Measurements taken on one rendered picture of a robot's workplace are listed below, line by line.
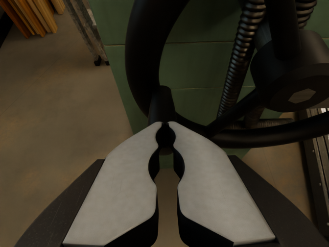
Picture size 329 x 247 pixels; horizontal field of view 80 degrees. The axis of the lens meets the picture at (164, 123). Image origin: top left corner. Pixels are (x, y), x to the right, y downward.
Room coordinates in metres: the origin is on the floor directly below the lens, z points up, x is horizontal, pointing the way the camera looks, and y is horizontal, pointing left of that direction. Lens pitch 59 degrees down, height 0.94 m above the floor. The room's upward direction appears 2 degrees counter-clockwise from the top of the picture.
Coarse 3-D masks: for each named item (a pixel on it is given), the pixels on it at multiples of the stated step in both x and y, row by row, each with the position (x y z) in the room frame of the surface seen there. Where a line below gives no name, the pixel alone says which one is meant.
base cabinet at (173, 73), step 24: (120, 48) 0.30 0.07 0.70; (168, 48) 0.30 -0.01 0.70; (192, 48) 0.30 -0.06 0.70; (216, 48) 0.30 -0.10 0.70; (120, 72) 0.30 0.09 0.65; (168, 72) 0.30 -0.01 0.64; (192, 72) 0.30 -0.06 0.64; (216, 72) 0.30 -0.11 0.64; (120, 96) 0.30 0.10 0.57; (192, 96) 0.30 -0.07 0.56; (216, 96) 0.30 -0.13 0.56; (240, 96) 0.29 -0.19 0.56; (144, 120) 0.30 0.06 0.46; (192, 120) 0.30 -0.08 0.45; (240, 120) 0.29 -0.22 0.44; (168, 168) 0.30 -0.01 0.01
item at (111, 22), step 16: (96, 0) 0.30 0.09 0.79; (112, 0) 0.30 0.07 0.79; (128, 0) 0.30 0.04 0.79; (192, 0) 0.30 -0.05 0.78; (208, 0) 0.30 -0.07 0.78; (224, 0) 0.30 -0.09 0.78; (320, 0) 0.30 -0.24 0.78; (96, 16) 0.30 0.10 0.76; (112, 16) 0.30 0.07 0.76; (128, 16) 0.30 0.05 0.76; (192, 16) 0.30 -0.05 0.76; (208, 16) 0.30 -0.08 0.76; (224, 16) 0.30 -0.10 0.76; (320, 16) 0.30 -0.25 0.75; (112, 32) 0.30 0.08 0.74; (176, 32) 0.30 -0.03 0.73; (192, 32) 0.30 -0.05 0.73; (208, 32) 0.30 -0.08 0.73; (224, 32) 0.30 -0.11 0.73; (320, 32) 0.30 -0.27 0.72
